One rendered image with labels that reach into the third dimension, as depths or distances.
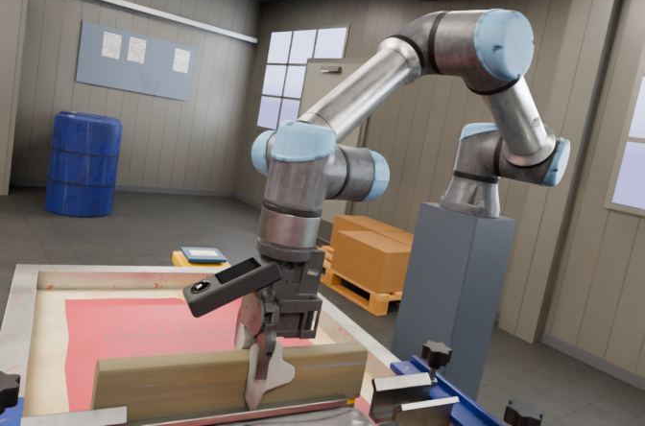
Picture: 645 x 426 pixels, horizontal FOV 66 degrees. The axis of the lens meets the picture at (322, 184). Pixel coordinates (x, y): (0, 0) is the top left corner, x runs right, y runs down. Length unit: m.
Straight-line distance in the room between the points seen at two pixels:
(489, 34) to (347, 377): 0.59
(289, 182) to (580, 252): 3.69
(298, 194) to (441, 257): 0.76
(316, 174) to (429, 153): 4.38
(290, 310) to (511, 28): 0.58
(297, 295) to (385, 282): 3.29
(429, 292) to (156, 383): 0.84
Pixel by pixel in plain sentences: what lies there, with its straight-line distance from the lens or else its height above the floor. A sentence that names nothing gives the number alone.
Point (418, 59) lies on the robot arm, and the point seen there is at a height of 1.50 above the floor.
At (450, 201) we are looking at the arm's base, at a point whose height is 1.22.
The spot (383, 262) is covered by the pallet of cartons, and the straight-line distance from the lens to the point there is 3.84.
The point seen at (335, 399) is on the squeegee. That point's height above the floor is 0.99.
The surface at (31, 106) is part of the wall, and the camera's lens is 6.91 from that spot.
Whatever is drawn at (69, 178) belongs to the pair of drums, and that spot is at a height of 0.38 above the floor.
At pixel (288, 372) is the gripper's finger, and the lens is 0.68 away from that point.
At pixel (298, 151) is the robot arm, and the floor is 1.32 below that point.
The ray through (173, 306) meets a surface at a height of 0.95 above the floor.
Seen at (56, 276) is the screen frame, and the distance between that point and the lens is 1.10.
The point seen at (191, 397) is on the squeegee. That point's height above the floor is 1.01.
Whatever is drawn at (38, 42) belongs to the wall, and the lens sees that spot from 6.91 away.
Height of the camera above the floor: 1.36
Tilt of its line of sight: 7 degrees down
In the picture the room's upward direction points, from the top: 10 degrees clockwise
